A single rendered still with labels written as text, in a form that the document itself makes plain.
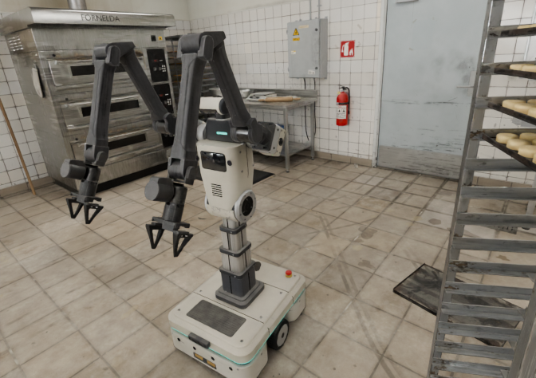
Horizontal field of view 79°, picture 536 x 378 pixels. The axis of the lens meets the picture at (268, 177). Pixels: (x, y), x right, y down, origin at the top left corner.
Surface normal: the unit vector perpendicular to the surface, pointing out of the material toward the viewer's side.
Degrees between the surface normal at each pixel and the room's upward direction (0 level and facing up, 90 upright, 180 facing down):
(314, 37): 90
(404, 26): 90
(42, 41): 90
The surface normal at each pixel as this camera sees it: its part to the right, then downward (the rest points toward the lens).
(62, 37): 0.77, 0.18
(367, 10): -0.63, 0.31
